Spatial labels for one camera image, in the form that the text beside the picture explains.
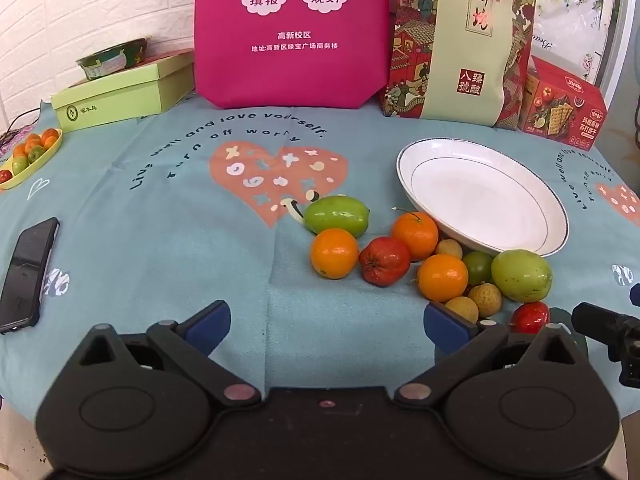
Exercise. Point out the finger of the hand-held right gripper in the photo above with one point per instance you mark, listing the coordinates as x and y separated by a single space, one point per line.
597 325

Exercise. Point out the black smartphone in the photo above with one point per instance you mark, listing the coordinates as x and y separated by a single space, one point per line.
27 275

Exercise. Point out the pink tote bag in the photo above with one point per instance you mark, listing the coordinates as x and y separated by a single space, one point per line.
290 60

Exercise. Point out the green patterned bowl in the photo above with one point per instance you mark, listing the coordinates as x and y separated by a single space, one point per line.
112 60

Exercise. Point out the small red wax apple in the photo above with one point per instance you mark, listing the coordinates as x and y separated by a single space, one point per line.
530 317

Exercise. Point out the large red wax apple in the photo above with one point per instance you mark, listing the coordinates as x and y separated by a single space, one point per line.
384 262

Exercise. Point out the longan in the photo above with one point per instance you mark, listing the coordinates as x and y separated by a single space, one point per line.
462 309
485 300
449 249

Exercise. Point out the white floral plastic bag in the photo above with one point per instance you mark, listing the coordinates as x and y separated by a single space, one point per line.
570 15

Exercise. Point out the round green jujube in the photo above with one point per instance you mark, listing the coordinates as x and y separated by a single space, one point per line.
522 276

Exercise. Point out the orange with stem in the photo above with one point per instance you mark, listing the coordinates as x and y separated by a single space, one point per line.
416 235

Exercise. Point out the green mango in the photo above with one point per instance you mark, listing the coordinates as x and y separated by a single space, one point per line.
336 216

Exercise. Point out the white plate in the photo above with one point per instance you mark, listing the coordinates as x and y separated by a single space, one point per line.
480 195

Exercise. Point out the red cracker box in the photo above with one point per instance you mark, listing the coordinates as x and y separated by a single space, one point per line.
560 105

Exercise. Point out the pile of small tomatoes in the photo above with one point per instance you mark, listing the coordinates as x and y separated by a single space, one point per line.
30 150

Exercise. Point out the yellow-green oval tray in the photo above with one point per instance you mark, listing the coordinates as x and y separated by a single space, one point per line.
50 152

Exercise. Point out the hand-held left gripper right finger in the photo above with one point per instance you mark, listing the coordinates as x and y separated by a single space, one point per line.
445 327

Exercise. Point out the small green tomato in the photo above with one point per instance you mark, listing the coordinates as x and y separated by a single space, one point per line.
479 267

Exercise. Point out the green cardboard box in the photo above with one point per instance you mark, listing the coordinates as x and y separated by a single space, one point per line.
115 95

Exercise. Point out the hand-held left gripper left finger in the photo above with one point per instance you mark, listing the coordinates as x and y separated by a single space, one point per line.
210 325

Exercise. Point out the teal printed tablecloth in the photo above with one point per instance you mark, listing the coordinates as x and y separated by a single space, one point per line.
150 260

